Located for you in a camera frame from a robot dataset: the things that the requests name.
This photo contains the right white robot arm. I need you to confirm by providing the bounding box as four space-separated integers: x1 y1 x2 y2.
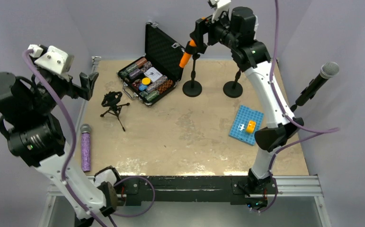
190 0 304 192

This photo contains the white card deck box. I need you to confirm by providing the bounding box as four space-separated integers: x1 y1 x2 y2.
144 67 163 83

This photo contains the orange lego brick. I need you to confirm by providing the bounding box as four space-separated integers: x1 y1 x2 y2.
245 120 257 134

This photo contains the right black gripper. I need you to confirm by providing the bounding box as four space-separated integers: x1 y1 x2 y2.
189 7 239 50

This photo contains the black round base clip stand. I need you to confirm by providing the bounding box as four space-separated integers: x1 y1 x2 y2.
182 52 202 97

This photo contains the black shock mount round stand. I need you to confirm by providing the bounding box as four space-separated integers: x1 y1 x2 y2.
223 70 243 98

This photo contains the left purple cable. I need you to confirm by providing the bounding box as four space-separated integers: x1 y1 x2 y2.
22 49 120 227

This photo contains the white microphone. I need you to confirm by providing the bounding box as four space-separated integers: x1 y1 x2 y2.
254 16 259 40

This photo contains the black tripod shock mount stand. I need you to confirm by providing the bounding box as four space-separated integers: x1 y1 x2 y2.
100 91 130 132

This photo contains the black stand at right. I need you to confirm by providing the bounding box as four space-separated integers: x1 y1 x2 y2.
290 104 298 112

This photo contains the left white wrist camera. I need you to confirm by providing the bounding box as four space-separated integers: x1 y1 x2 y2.
28 44 74 80

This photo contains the orange microphone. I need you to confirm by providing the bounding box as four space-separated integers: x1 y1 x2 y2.
179 39 197 68

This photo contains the purple glitter microphone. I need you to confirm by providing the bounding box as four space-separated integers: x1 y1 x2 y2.
80 124 91 173

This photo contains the black poker chip case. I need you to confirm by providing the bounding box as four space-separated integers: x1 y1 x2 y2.
116 22 185 106

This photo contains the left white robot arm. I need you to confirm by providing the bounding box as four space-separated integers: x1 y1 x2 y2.
0 69 123 227

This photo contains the purple cable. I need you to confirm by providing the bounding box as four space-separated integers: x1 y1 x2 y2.
22 49 120 227
265 0 340 176

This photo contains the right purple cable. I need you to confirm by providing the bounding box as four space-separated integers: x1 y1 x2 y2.
265 0 340 176

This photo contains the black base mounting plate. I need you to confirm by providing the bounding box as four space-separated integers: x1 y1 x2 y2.
114 175 276 209

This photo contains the black microphone silver grille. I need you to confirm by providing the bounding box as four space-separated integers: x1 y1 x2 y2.
295 62 340 106

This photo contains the yellow round chip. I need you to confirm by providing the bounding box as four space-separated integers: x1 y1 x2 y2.
141 78 151 86

